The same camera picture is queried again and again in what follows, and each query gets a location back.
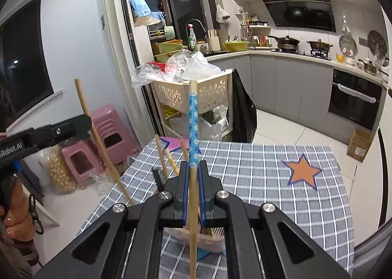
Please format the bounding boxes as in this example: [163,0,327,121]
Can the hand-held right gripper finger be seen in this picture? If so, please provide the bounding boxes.
[23,114,92,157]

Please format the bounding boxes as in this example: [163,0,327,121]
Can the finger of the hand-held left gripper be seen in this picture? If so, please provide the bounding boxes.
[197,161,351,279]
[32,161,190,279]

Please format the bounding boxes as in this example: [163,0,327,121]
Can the yellow patterned wooden chopstick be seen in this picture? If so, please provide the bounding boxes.
[165,148,180,177]

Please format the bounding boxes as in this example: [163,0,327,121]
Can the beige plastic utensil holder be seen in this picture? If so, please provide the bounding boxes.
[164,226,227,256]

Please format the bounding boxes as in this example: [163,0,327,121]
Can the blue patterned wooden chopstick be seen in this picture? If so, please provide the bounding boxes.
[187,80,200,279]

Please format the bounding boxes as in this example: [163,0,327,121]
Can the person's left forearm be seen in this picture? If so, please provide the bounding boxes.
[0,236,39,279]

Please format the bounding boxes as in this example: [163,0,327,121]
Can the person's left hand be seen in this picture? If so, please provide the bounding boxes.
[0,179,34,241]

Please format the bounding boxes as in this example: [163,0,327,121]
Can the pink plastic stool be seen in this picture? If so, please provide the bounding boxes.
[91,105,142,167]
[61,140,106,191]

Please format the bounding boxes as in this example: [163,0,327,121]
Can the bag of beige round snacks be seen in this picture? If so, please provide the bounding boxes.
[43,147,78,195]

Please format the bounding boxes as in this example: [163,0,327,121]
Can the grey grid printed tablecloth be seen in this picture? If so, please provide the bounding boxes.
[75,138,356,279]

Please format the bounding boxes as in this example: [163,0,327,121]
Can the dark window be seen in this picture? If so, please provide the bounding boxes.
[0,0,63,133]

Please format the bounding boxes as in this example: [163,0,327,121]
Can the yellow package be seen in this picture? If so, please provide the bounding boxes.
[164,105,185,118]

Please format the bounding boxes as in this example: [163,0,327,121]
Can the black plastic bag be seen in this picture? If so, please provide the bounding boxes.
[231,68,258,144]

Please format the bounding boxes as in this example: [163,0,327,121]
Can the white perforated basket rack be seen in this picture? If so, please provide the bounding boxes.
[151,69,233,142]

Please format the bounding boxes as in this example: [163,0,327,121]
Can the green plastic basin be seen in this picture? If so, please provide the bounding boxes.
[154,49,190,64]

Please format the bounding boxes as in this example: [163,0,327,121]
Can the clear crumpled plastic bags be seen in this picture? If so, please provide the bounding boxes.
[132,51,223,88]

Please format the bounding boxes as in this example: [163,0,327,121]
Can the yellow plastic basin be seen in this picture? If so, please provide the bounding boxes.
[153,39,184,55]

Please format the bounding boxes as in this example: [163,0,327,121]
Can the grey kitchen counter cabinets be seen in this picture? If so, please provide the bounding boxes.
[205,51,392,133]

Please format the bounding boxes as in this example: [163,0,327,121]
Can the green plastic scoop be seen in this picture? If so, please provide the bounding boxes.
[163,20,175,41]

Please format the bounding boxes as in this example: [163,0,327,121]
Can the blue printed package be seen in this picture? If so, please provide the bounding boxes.
[129,0,153,19]

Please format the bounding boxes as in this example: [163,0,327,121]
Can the yellow-green colander basket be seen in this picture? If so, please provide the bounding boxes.
[222,41,248,52]

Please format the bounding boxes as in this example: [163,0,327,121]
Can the white countertop cutlery holder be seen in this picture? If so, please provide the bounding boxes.
[208,30,221,52]

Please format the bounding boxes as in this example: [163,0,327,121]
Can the green spray bottle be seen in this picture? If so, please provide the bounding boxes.
[187,24,198,53]

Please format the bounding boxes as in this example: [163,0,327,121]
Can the white tall cabinet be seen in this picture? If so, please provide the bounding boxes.
[349,81,392,246]

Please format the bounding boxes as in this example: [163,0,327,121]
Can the cardboard box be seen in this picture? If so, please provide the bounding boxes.
[346,128,375,163]

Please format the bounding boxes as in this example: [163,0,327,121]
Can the spice rack with bottles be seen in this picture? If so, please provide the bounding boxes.
[242,11,272,47]

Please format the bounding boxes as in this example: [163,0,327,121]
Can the curved kitchen faucet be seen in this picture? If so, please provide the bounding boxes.
[186,19,207,44]

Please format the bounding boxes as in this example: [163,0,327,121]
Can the black wok with lid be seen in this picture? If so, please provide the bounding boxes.
[268,35,301,51]

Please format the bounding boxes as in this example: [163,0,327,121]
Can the gas stove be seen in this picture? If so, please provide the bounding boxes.
[272,47,333,61]

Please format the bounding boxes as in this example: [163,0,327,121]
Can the built-in black oven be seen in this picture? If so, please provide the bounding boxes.
[328,69,384,131]

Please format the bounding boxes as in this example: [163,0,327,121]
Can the hanging clear plastic bag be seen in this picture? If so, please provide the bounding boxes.
[216,4,231,24]

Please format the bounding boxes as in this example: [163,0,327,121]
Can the dark cooking pot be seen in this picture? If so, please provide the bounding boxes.
[307,38,334,52]

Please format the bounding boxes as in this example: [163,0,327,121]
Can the steel saucepan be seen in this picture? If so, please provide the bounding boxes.
[358,58,378,76]

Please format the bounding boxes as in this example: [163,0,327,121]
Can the black range hood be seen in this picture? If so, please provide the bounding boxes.
[257,0,337,33]

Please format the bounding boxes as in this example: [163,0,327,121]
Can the round metal steamer tray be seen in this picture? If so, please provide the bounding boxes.
[339,34,358,57]

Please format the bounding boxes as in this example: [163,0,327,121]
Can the black carabiner strap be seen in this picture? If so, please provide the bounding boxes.
[28,193,44,234]

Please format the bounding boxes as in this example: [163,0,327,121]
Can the white sliding door frame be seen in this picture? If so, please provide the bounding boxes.
[99,0,164,140]

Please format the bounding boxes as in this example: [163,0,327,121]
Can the round metal wire rack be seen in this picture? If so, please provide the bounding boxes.
[367,31,388,56]

